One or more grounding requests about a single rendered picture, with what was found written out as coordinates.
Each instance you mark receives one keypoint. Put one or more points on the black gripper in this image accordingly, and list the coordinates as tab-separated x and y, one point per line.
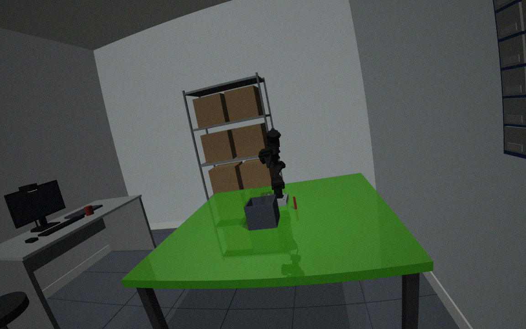
272	154

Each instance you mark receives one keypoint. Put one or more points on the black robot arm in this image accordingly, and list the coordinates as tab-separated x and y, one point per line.
277	182

